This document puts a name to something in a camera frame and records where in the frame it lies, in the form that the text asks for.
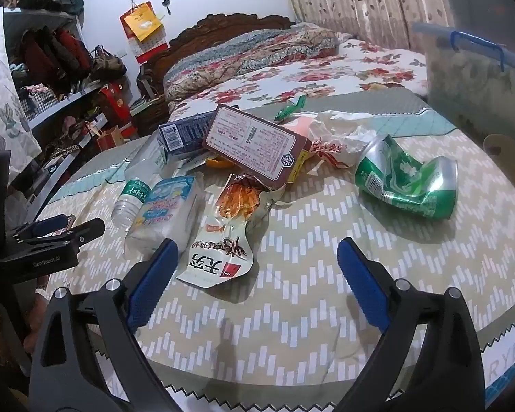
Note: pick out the orange paper gift bag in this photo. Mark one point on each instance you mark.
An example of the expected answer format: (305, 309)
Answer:
(107, 137)

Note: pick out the dark wooden nightstand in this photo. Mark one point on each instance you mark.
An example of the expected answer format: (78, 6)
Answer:
(150, 113)

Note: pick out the carved wooden headboard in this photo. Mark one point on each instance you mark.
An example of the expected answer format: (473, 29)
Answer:
(214, 25)

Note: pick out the beige plastic stool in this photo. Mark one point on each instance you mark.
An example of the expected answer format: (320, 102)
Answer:
(504, 148)

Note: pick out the hanging dark clothes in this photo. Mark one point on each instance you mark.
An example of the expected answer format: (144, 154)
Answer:
(55, 51)

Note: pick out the green wrapper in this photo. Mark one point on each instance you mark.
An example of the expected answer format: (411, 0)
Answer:
(289, 108)

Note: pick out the yellow orange wrapper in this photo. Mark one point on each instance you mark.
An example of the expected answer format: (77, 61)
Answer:
(298, 165)

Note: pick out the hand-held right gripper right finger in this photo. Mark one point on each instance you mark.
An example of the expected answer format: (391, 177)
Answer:
(364, 283)

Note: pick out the pink wrapper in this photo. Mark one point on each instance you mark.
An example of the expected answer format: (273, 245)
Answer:
(302, 125)

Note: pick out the red wall calendar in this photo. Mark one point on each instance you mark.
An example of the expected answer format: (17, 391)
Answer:
(141, 23)

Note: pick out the white tissue packet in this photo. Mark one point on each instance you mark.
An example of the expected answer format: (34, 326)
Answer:
(167, 210)

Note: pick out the clear plastic water bottle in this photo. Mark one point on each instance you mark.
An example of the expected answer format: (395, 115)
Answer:
(135, 189)

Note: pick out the dark handbag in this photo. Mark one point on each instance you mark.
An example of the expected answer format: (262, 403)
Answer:
(107, 64)

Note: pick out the leaf patterned curtain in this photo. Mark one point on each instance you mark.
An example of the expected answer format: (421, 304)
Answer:
(347, 0)

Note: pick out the red gift bag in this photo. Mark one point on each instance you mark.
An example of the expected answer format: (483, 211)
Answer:
(116, 103)

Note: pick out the orange printed snack packet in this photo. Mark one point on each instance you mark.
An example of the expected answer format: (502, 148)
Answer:
(223, 240)

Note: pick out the white wrapper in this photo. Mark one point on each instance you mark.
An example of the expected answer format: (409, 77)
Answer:
(343, 131)

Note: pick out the clear plastic storage bin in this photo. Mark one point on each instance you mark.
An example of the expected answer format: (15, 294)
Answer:
(467, 86)

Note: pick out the crushed green can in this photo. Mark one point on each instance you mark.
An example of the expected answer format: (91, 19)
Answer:
(395, 180)

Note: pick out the white printed tote bag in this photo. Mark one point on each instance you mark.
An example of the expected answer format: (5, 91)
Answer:
(4, 94)

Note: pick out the blue white carton box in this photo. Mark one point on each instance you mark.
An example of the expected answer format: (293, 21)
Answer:
(180, 135)

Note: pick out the hanging keys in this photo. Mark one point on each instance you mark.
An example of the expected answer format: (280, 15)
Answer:
(167, 6)

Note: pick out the floral quilt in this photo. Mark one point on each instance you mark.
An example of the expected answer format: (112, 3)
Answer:
(240, 55)

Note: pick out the white floral bedsheet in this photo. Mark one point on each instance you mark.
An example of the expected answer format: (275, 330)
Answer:
(347, 68)

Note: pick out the chevron patterned blanket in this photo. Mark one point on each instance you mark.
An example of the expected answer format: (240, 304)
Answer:
(283, 309)

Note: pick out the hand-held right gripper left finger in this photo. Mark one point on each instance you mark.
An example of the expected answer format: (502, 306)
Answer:
(154, 283)

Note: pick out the grey shelf rack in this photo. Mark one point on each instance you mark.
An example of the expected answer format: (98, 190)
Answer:
(51, 111)

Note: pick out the brown cardboard box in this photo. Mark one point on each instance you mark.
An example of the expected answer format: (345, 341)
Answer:
(249, 137)

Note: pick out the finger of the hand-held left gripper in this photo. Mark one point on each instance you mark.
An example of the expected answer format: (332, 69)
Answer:
(86, 229)
(49, 224)

